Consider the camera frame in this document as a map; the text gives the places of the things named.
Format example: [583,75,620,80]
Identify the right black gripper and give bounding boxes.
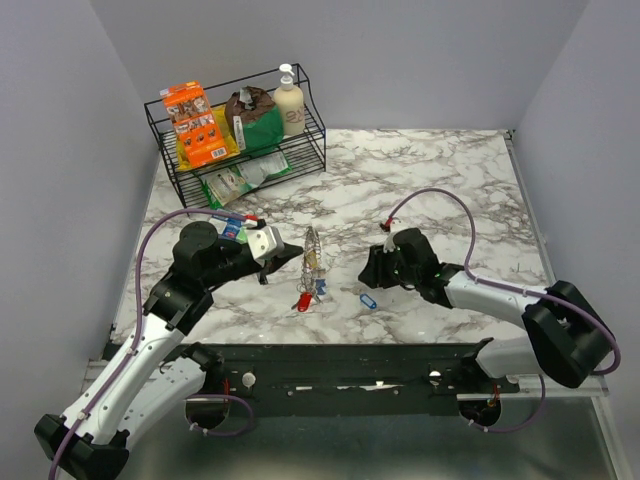
[357,242,420,288]

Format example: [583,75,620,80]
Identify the blue key tag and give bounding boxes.
[316,279,326,295]
[359,293,377,310]

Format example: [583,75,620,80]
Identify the yellow key tag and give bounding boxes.
[305,251,318,269]

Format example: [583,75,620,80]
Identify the red key tag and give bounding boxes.
[291,292,314,313]

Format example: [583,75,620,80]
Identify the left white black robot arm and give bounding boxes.
[34,218,303,479]

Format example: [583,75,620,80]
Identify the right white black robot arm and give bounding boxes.
[358,228,615,392]

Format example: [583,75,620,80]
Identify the small blue white box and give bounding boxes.
[211,216,247,244]

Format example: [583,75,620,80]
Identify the green white snack pouch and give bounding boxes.
[199,152,292,209]

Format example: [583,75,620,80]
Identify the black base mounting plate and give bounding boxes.
[168,343,519,418]

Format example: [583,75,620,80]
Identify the brown and green bag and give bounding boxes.
[225,86,284,158]

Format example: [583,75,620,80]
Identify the yellow packet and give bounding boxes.
[174,105,240,171]

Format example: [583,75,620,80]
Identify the cream pump lotion bottle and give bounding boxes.
[273,64,305,136]

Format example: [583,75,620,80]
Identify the orange product box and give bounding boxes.
[160,81,230,171]

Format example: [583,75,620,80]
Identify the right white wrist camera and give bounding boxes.
[383,233,396,253]

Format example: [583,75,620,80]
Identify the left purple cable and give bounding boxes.
[47,208,264,480]

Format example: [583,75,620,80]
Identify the black wire shelf rack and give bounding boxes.
[144,63,326,207]

